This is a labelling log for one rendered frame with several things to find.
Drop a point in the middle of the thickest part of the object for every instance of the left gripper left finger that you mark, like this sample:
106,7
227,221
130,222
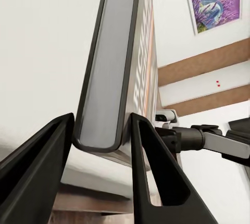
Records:
30,176

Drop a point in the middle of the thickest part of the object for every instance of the painting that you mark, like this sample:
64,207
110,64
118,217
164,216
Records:
210,15

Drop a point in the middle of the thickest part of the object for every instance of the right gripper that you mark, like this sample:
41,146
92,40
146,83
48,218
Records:
176,139

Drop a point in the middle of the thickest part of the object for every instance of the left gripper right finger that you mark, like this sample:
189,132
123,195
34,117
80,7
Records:
181,203

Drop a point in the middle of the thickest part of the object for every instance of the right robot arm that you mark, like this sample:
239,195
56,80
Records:
234,146

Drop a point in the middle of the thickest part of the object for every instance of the bed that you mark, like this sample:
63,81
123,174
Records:
44,47

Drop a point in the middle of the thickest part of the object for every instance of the hardback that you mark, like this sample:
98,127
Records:
120,78

